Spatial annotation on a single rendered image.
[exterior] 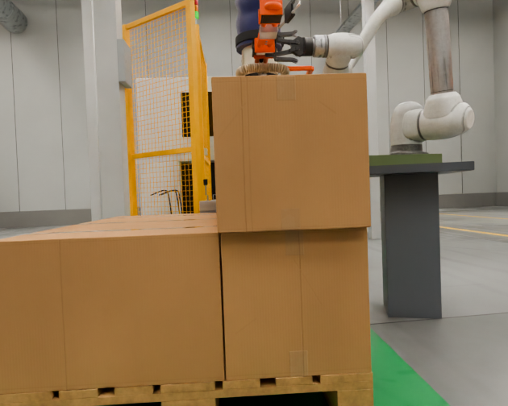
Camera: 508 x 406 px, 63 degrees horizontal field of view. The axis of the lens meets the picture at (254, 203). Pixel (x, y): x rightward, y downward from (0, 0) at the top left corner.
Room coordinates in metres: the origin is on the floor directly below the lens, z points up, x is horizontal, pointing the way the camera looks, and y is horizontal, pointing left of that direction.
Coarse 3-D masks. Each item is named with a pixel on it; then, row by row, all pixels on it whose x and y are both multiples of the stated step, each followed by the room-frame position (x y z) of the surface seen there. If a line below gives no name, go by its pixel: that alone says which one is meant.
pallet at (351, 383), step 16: (160, 384) 1.09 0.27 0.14; (176, 384) 1.08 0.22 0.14; (192, 384) 1.08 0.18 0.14; (208, 384) 1.09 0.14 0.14; (224, 384) 1.09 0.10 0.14; (240, 384) 1.09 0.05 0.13; (256, 384) 1.09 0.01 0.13; (272, 384) 1.11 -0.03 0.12; (288, 384) 1.10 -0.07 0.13; (304, 384) 1.10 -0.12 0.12; (320, 384) 1.10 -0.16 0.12; (336, 384) 1.10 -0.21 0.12; (352, 384) 1.11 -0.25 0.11; (368, 384) 1.11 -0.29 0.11; (0, 400) 1.06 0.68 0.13; (16, 400) 1.06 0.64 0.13; (32, 400) 1.06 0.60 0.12; (48, 400) 1.07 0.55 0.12; (64, 400) 1.07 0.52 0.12; (80, 400) 1.07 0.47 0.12; (96, 400) 1.07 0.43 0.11; (112, 400) 1.07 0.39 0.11; (128, 400) 1.08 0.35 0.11; (144, 400) 1.08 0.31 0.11; (160, 400) 1.08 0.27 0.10; (176, 400) 1.08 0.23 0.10; (192, 400) 1.09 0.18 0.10; (208, 400) 1.09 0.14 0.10; (336, 400) 1.11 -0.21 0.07; (352, 400) 1.11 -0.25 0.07; (368, 400) 1.11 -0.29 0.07
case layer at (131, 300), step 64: (0, 256) 1.06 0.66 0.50; (64, 256) 1.07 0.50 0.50; (128, 256) 1.08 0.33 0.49; (192, 256) 1.09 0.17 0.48; (256, 256) 1.10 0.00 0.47; (320, 256) 1.11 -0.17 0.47; (0, 320) 1.06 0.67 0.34; (64, 320) 1.07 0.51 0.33; (128, 320) 1.08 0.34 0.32; (192, 320) 1.09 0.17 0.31; (256, 320) 1.10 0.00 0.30; (320, 320) 1.10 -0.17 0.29; (0, 384) 1.06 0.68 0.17; (64, 384) 1.07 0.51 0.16; (128, 384) 1.08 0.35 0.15
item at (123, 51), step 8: (120, 40) 2.95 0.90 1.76; (120, 48) 2.95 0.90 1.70; (128, 48) 3.08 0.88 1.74; (120, 56) 2.95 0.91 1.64; (128, 56) 3.07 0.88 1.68; (120, 64) 2.95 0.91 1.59; (128, 64) 3.06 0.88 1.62; (120, 72) 2.95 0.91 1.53; (128, 72) 3.05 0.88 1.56; (120, 80) 2.95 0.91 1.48; (128, 80) 3.04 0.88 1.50; (128, 88) 3.14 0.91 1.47
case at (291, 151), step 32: (224, 96) 1.06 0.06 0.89; (256, 96) 1.06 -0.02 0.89; (288, 96) 1.06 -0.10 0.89; (320, 96) 1.07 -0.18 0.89; (352, 96) 1.07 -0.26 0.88; (224, 128) 1.06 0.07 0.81; (256, 128) 1.06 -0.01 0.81; (288, 128) 1.06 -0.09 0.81; (320, 128) 1.07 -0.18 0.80; (352, 128) 1.07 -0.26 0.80; (224, 160) 1.06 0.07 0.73; (256, 160) 1.06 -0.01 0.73; (288, 160) 1.06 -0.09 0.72; (320, 160) 1.07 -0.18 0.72; (352, 160) 1.07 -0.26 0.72; (224, 192) 1.06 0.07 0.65; (256, 192) 1.06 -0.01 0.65; (288, 192) 1.06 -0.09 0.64; (320, 192) 1.07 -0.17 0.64; (352, 192) 1.07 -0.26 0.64; (224, 224) 1.06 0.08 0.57; (256, 224) 1.06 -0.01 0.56; (288, 224) 1.06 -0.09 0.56; (320, 224) 1.07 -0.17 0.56; (352, 224) 1.07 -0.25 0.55
